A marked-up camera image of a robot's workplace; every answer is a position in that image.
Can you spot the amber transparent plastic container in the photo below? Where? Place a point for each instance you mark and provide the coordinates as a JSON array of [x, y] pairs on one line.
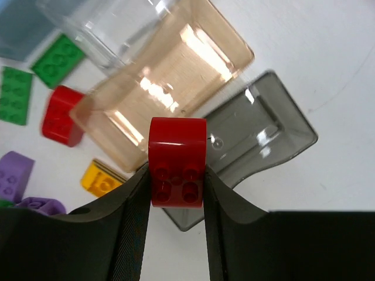
[[192, 55]]

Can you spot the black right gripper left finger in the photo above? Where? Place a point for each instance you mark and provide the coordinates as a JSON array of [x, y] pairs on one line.
[[102, 240]]

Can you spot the green lego plate flat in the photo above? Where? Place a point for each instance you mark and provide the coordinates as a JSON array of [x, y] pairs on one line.
[[16, 87]]

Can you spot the red curved lego brick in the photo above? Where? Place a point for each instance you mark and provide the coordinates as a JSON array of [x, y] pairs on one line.
[[57, 124]]

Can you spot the light blue plastic container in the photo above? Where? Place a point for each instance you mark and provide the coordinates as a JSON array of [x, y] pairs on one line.
[[25, 24]]

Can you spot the purple lego brick with studs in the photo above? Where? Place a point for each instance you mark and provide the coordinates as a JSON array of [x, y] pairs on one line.
[[15, 173]]

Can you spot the clear plastic container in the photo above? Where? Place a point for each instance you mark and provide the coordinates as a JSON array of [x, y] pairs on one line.
[[110, 33]]

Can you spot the yellow lego brick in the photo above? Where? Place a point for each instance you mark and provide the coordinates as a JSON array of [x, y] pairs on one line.
[[100, 178]]

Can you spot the green lego plate upright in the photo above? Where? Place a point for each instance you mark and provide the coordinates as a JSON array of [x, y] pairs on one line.
[[57, 61]]

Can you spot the purple paw print lego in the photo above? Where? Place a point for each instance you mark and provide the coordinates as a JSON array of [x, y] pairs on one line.
[[45, 206]]

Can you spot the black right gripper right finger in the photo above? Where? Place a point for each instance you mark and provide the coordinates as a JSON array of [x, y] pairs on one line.
[[245, 242]]

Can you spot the red rounded lego brick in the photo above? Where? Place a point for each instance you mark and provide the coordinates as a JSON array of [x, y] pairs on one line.
[[177, 161]]

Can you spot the smoky grey plastic container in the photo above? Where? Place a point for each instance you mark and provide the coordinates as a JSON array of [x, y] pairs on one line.
[[258, 128]]

